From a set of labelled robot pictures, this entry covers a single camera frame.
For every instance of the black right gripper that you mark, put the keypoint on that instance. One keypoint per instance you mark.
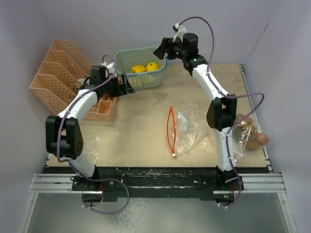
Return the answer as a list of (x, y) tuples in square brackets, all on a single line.
[(166, 46)]

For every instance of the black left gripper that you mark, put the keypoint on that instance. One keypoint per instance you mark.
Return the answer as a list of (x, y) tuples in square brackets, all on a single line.
[(124, 89)]

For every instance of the yellow fake lemon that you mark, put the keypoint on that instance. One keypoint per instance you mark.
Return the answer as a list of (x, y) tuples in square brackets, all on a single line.
[(152, 66)]

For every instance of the yellow fake bell pepper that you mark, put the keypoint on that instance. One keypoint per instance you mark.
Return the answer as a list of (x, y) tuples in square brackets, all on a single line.
[(138, 69)]

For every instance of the clear zip bag red seal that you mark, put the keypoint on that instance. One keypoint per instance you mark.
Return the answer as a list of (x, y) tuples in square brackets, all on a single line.
[(185, 128)]

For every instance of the tan fake potato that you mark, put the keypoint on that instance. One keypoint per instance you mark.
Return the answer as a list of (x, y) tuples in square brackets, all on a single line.
[(252, 145)]

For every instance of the brown fake potato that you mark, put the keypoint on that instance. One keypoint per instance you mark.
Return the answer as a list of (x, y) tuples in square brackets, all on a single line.
[(262, 139)]

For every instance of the brown fake mushrooms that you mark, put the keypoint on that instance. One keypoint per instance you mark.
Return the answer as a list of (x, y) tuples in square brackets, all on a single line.
[(246, 124)]

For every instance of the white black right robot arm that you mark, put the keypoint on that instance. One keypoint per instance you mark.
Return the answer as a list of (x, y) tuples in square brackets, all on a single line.
[(222, 110)]

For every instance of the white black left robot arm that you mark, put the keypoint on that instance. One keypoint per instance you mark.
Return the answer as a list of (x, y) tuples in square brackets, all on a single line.
[(63, 133)]

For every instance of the light blue plastic basket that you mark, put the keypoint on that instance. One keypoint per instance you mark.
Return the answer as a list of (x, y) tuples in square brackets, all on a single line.
[(126, 59)]

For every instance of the orange mesh file organizer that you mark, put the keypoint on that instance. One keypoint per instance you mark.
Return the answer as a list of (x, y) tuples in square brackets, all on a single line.
[(55, 83)]

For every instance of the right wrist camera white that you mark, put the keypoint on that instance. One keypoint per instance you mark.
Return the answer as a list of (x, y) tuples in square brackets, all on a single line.
[(179, 30)]

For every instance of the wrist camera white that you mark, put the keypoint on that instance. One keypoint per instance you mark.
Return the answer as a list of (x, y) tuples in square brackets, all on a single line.
[(110, 66), (179, 30)]

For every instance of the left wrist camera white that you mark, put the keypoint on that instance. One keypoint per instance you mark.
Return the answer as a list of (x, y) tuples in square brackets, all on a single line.
[(110, 66)]

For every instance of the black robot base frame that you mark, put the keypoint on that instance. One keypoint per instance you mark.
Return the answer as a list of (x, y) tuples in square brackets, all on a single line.
[(205, 183)]

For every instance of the aluminium rail frame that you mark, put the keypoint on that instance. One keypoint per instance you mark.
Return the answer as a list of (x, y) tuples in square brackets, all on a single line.
[(45, 184)]

